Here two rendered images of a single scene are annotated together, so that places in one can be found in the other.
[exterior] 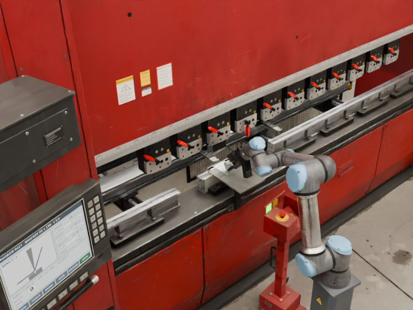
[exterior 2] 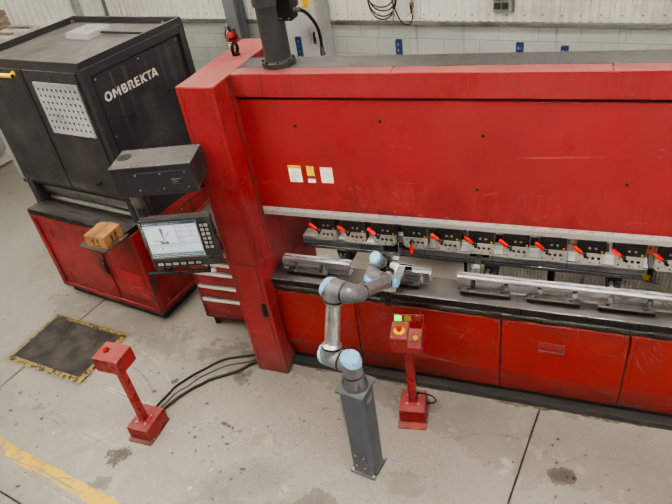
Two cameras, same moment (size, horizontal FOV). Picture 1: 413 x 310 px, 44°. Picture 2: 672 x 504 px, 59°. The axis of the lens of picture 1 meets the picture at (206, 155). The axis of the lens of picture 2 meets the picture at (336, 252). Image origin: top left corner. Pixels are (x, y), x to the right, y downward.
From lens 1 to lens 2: 2.91 m
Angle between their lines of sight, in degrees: 52
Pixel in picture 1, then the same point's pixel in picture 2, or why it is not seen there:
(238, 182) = not seen: hidden behind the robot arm
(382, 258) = (544, 460)
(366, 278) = (502, 457)
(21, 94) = (178, 154)
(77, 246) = (193, 243)
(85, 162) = (238, 205)
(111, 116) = (285, 186)
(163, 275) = (319, 314)
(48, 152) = (173, 187)
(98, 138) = (277, 196)
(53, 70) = (214, 146)
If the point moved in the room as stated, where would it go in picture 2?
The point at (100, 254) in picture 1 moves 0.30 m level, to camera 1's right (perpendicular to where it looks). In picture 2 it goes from (211, 257) to (229, 280)
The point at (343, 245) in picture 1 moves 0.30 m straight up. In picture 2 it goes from (347, 359) to (340, 319)
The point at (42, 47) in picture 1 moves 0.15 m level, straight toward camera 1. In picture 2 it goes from (207, 132) to (187, 143)
